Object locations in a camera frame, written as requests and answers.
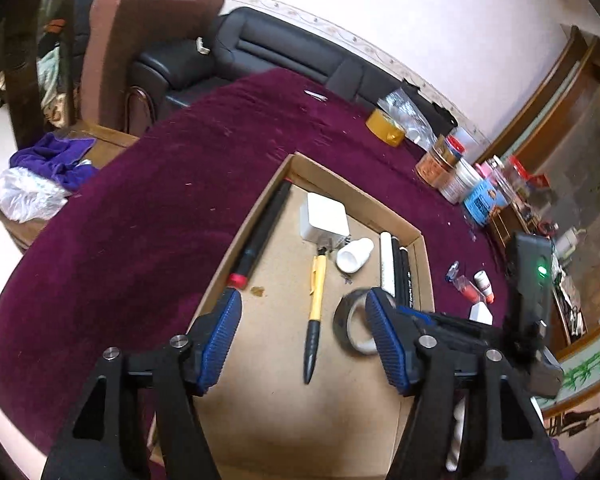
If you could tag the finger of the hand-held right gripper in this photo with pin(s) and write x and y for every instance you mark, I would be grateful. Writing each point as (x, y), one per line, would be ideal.
(460, 327)

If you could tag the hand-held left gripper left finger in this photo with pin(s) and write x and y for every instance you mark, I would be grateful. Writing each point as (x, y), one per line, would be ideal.
(225, 340)

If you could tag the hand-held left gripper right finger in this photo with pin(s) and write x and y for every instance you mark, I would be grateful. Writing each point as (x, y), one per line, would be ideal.
(387, 345)

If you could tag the black tape roll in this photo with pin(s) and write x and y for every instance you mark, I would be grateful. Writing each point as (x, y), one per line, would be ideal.
(345, 322)

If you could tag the black marker with white cap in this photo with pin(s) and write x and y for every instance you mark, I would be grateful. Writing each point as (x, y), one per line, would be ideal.
(408, 280)

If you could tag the black marker with grey cap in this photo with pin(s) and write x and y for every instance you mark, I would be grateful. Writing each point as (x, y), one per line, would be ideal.
(398, 275)

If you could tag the yellow and black pen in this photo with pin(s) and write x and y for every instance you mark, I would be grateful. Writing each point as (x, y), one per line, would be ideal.
(316, 305)

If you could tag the white marker pen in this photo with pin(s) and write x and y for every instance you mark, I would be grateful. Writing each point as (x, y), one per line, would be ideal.
(386, 260)

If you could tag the shallow cardboard box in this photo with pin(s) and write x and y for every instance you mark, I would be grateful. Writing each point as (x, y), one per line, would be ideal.
(275, 410)

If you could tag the plain white plastic bottle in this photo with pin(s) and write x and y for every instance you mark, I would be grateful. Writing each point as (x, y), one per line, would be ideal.
(354, 256)

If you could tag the black marker with red caps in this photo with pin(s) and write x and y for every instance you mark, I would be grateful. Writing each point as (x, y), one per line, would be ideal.
(260, 240)

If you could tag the white charger adapter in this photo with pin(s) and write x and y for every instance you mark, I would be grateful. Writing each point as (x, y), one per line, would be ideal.
(322, 220)

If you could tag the white card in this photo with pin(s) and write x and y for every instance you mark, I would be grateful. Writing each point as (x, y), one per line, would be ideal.
(481, 314)

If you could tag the red tape in clear case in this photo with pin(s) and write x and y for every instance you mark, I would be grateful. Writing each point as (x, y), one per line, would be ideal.
(465, 287)

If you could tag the white tube with orange cap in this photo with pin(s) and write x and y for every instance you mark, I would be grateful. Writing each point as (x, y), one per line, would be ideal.
(484, 285)

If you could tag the clear blue ballpoint pen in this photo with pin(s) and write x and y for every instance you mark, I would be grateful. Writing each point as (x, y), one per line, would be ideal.
(453, 270)

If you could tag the clear jar with blue label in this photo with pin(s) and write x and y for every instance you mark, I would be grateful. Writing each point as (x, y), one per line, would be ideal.
(482, 202)

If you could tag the clear jar with red lid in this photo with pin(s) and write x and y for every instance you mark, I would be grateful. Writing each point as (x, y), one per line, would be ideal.
(519, 175)

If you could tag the pink container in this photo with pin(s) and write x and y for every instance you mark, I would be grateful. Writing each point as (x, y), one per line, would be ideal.
(491, 170)

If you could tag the white plastic jar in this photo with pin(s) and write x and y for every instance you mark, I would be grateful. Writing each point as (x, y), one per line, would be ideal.
(457, 182)

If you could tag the glass jar with orange label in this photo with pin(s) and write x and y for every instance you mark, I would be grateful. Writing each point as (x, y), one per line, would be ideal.
(432, 162)

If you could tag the gold can with red lid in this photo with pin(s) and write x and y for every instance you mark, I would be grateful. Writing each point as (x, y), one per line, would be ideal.
(455, 150)

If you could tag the wooden sideboard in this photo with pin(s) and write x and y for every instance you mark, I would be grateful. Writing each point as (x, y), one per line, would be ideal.
(545, 125)

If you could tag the yellow tape roll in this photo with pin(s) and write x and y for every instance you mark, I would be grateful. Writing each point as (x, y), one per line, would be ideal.
(385, 127)

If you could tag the clear plastic bag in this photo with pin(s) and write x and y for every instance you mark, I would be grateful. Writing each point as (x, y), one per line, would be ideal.
(405, 110)

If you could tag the wooden side table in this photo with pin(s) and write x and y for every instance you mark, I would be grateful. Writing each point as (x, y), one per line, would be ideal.
(110, 140)

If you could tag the white plastic bag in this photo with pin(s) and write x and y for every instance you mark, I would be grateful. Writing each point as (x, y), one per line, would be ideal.
(27, 195)

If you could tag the purple cloth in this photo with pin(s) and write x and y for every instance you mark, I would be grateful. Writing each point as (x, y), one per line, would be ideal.
(55, 157)

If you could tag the metal tweezers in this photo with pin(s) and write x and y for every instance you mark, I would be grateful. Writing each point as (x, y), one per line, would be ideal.
(315, 95)

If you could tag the black leather sofa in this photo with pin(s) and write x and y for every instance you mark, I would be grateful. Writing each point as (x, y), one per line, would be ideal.
(260, 45)

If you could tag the brown upholstered chair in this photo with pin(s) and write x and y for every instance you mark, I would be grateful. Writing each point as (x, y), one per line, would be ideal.
(130, 50)

